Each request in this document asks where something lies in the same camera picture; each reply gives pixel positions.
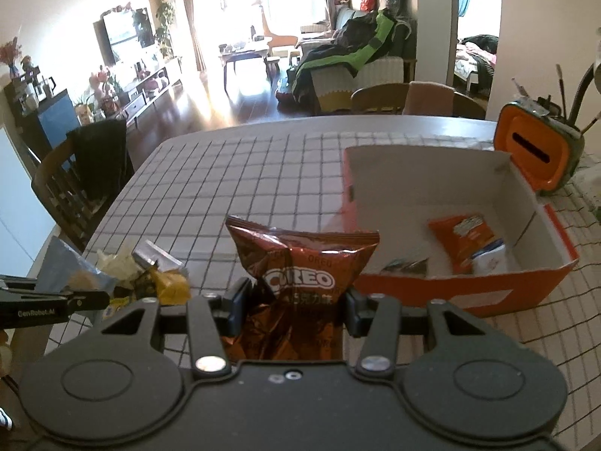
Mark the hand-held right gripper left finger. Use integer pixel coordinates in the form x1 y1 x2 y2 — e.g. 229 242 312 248
101 278 257 377

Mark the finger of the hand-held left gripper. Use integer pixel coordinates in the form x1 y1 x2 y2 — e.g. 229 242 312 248
61 291 112 313

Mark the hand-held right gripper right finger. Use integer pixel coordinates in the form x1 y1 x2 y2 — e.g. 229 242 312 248
345 286 480 377

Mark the blue yellow snack packet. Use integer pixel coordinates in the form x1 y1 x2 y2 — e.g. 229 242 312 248
35 237 118 301

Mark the pale clear snack packet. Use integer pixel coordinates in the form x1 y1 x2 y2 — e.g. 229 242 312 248
96 242 142 287

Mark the orange cardboard box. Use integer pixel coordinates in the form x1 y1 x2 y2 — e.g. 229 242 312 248
340 145 580 318

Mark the brown cookie packet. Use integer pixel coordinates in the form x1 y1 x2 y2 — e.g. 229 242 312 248
225 215 380 362

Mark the silver snack packet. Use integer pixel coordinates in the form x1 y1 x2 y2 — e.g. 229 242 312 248
131 239 189 275

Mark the orange-red chip packet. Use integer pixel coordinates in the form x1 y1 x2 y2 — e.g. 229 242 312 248
428 213 498 274

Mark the dark wooden chair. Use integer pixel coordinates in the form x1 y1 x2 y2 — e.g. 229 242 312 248
32 134 127 252

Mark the white checked tablecloth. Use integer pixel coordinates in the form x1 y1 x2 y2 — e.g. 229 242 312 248
44 114 601 451

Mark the dark cabinet blue door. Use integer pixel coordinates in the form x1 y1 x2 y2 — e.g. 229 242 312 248
5 87 83 160

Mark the group of toy figurines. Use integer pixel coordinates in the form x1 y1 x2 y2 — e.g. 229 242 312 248
75 66 124 124

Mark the low television cabinet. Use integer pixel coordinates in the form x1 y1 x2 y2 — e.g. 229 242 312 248
101 56 184 127

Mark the light wooden chair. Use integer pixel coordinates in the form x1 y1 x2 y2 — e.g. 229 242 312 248
350 82 486 120

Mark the red floor cushion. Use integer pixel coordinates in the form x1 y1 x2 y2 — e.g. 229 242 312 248
275 80 301 104

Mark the pink cloth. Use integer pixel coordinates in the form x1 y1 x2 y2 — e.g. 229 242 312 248
404 81 455 116

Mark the orange green pen holder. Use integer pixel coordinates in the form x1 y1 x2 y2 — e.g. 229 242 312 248
494 98 585 195

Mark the grey sofa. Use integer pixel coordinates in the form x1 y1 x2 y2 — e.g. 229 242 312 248
296 5 418 114

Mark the wooden coffee table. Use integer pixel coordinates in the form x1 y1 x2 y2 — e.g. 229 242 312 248
218 40 275 90

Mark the green black jacket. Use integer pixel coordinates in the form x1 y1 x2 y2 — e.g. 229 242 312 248
286 9 416 116

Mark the wooden giraffe chair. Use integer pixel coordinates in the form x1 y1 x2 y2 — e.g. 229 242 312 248
254 0 299 50

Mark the flat television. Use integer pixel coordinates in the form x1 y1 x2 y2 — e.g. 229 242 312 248
93 7 157 67

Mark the bed with clothes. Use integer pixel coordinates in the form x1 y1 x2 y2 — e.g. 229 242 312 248
453 35 498 99

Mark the tall potted plant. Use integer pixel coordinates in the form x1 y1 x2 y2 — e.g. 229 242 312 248
155 1 175 59

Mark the white standing air conditioner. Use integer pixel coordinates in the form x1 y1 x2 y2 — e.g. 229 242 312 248
160 0 186 59

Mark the brown window curtain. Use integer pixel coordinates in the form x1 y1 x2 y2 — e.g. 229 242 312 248
178 0 207 73

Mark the beige desk lamp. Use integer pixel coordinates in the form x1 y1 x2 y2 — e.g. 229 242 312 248
566 28 601 123

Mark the dark-handled paint brush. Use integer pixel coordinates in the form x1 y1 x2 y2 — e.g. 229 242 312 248
556 63 567 119

